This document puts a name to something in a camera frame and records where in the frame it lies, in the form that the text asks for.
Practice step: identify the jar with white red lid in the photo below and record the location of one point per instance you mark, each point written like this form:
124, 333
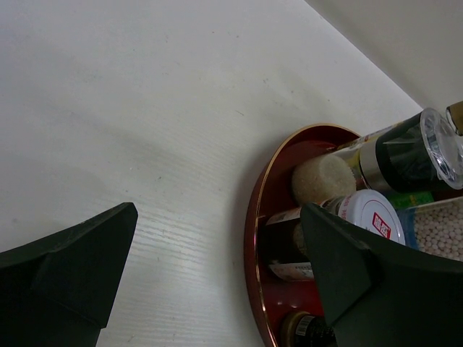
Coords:
283, 247

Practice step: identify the small black cap pepper bottle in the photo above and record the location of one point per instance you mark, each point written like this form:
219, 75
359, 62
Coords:
304, 329

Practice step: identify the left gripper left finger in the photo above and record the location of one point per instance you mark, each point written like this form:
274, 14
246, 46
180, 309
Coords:
60, 290

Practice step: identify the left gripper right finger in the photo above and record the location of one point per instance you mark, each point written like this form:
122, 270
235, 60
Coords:
376, 292

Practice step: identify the salt grinder black cap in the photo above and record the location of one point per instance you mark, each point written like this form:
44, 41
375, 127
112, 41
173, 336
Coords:
420, 154

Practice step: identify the silver lid tall canister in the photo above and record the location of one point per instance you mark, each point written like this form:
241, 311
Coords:
434, 228

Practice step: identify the red round tray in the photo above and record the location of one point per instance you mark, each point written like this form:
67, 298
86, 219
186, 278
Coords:
272, 299

